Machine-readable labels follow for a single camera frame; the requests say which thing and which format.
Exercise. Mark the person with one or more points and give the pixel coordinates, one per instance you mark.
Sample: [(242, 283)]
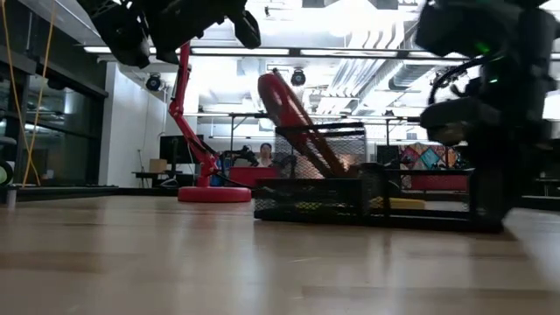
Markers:
[(265, 151)]

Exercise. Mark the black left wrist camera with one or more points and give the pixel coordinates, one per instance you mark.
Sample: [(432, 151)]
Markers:
[(247, 28)]

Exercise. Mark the cardboard box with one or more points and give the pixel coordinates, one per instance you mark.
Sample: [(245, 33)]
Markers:
[(158, 165)]

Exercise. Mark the colourful patchwork quilt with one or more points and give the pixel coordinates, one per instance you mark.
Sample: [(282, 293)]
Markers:
[(431, 156)]

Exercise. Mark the black ceiling spotlight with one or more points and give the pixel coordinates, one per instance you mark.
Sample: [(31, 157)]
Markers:
[(298, 78), (153, 81)]

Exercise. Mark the black mesh desk organizer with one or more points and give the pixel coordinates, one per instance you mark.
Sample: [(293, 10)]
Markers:
[(306, 197)]

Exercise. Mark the black aluminium table frame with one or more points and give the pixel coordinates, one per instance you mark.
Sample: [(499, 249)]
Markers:
[(87, 191)]

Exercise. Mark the silver ventilation duct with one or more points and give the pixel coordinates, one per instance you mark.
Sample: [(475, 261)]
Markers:
[(407, 74)]

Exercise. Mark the red desk lamp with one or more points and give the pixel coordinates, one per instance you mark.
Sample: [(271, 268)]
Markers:
[(214, 194)]

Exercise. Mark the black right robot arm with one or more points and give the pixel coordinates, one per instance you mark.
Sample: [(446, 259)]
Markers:
[(464, 26)]

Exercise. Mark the white cylinder post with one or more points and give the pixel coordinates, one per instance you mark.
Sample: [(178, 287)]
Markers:
[(11, 197)]

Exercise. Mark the red plastic crate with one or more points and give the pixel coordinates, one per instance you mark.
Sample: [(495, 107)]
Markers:
[(437, 183), (249, 175)]

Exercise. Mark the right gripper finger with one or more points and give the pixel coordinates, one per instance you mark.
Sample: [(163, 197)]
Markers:
[(492, 192)]

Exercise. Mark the black monitor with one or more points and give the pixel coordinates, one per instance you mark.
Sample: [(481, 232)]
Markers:
[(175, 149)]

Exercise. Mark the black metal table frame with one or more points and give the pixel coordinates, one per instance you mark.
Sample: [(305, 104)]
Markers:
[(402, 119), (245, 115)]

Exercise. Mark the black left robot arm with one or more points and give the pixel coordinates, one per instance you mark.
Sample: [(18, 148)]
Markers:
[(122, 35)]

